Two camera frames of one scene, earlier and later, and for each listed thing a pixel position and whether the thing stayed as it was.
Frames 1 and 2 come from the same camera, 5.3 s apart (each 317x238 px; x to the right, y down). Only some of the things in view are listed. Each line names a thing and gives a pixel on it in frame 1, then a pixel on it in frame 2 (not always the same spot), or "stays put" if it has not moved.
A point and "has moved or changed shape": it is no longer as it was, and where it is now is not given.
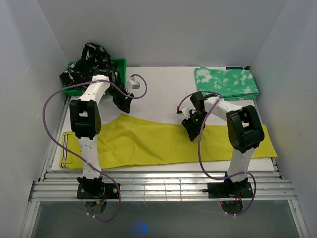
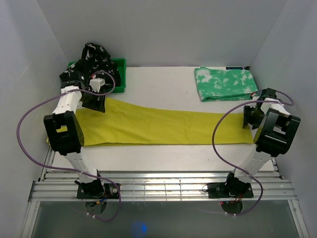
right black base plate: x=232 y=190 stays put
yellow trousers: x=126 y=142 has moved or changed shape
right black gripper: x=192 y=132 → x=247 y=118
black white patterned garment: x=94 y=58 stays put
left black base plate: x=97 y=191 stays put
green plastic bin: x=80 y=90 stays put
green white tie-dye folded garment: x=233 y=85 stays put
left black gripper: x=123 y=104 → x=98 y=105
